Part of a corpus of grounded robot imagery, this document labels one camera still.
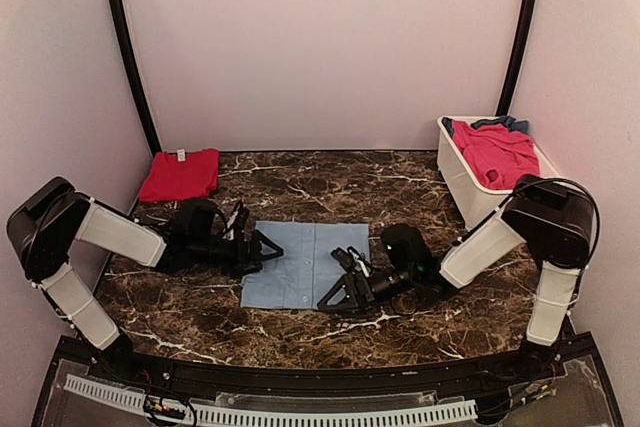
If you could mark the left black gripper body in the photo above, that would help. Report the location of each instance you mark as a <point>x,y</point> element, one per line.
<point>227,258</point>

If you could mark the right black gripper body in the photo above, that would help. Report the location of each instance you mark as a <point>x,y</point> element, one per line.
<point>384,290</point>

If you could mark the light blue shirt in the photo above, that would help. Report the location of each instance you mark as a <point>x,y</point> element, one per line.
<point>306,272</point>

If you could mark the red t-shirt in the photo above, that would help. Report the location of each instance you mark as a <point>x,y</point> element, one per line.
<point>181,176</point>

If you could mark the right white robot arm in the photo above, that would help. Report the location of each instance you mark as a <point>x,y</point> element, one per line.
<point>557,219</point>

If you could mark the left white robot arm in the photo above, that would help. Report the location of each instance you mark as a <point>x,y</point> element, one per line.
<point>44,229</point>

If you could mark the white plastic laundry bin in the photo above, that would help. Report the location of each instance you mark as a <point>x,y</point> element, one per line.
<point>473,200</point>

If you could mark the pink garment in bin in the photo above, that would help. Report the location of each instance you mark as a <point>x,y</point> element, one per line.
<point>497,157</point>

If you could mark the dark blue garment in bin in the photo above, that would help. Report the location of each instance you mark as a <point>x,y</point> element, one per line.
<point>509,122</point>

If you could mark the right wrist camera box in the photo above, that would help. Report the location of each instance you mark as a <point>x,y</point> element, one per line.
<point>407,250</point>

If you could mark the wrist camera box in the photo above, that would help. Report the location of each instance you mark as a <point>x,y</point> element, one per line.
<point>407,250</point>
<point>194,221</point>

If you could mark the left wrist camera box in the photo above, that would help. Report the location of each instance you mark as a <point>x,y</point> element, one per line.
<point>194,221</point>

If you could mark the white slotted cable duct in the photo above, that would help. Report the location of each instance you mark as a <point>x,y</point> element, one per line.
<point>253,410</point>

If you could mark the left electronics board with wires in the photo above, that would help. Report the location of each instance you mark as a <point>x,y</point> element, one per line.
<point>162,407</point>

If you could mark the electronics board with wires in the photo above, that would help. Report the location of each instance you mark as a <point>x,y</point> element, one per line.
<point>162,407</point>
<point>531,393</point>

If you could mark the right electronics board with wires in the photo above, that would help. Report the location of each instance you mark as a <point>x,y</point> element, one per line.
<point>531,393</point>

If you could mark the left black frame post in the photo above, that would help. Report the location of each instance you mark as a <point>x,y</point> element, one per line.
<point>133,75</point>

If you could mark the black frame post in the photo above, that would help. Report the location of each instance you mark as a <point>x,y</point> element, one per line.
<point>516,58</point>
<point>133,75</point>

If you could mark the right black frame post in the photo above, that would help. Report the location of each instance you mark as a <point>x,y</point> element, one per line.
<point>516,58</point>

